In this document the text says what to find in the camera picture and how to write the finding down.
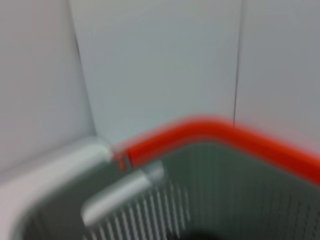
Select grey-green perforated storage bin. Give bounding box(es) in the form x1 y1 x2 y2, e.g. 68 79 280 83
9 139 320 240

